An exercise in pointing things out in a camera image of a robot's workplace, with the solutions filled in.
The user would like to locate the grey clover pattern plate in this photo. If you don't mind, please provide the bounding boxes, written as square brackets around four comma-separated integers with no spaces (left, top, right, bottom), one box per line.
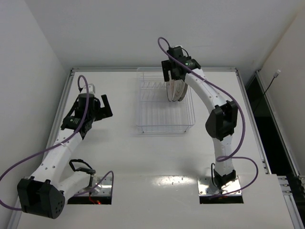
[172,80,184,102]

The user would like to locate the orange sunburst plate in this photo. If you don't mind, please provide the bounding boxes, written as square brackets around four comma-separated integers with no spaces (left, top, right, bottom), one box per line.
[166,80,175,102]

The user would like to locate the dark blue rimmed plate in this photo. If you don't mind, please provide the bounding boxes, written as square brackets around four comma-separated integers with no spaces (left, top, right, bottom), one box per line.
[178,83,188,102]

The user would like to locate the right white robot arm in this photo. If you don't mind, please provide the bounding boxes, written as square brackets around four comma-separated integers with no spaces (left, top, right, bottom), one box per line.
[162,46,238,158]

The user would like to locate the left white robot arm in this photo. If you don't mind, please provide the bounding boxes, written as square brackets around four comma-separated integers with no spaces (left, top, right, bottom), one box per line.
[17,94,113,219]

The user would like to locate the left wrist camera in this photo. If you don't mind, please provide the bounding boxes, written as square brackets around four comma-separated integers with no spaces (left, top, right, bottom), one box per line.
[87,83,96,94]

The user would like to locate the white wire dish rack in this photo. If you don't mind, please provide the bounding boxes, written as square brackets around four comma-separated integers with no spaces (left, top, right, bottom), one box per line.
[136,67,195,135]

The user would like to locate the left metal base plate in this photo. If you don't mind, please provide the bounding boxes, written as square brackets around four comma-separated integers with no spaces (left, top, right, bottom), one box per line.
[91,176,113,197]

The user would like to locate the metal base plate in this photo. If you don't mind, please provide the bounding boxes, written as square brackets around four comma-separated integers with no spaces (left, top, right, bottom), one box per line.
[197,177,242,197]
[91,176,113,197]

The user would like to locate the black wall cable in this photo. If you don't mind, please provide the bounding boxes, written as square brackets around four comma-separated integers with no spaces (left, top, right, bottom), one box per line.
[263,69,281,95]

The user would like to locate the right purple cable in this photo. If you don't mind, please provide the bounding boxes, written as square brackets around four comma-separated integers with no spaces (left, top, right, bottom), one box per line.
[157,37,259,200]

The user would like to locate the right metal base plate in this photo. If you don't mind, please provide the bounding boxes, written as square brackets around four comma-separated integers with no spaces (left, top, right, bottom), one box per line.
[197,177,242,197]

